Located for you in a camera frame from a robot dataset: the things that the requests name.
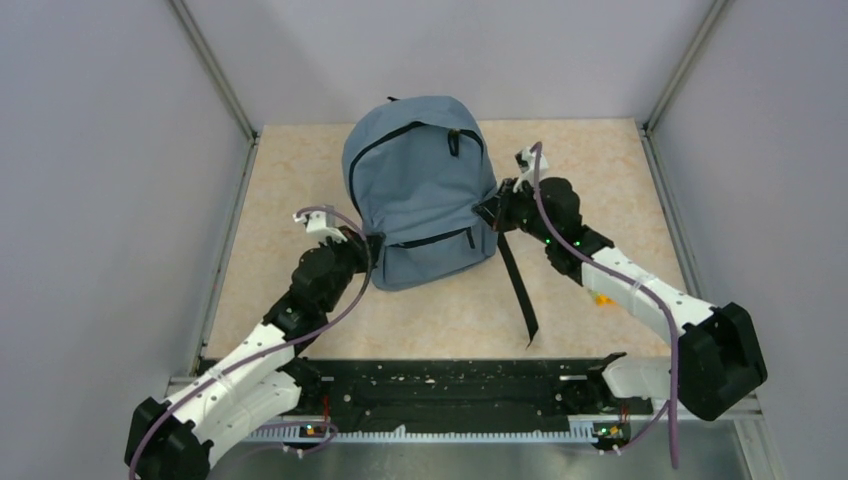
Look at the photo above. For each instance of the left aluminium frame post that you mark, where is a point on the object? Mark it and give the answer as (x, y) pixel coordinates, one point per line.
(212, 67)

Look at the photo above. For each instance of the colourful block stack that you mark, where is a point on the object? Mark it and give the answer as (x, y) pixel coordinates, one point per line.
(602, 300)

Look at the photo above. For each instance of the aluminium frame post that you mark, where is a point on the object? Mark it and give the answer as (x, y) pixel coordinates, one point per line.
(212, 67)
(701, 38)

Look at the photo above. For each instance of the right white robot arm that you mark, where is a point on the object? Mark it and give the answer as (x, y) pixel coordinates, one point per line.
(715, 357)

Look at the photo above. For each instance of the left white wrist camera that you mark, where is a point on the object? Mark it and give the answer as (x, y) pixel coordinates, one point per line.
(320, 227)

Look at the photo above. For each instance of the right aluminium frame post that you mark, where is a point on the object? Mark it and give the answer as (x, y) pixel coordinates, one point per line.
(701, 38)

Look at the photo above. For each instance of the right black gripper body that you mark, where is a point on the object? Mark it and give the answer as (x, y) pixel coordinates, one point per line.
(521, 212)

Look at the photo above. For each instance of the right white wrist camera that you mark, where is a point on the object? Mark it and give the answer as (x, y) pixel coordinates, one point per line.
(533, 166)

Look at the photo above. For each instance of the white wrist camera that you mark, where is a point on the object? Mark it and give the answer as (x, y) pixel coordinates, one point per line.
(533, 166)
(320, 227)

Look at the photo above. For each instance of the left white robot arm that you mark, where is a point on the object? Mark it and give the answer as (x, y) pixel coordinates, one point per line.
(186, 434)

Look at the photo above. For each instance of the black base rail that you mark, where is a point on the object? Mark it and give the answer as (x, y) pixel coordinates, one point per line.
(454, 401)

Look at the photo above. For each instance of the blue grey backpack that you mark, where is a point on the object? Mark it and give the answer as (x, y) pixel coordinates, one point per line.
(415, 169)

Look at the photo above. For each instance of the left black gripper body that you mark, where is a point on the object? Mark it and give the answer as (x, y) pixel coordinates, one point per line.
(349, 256)

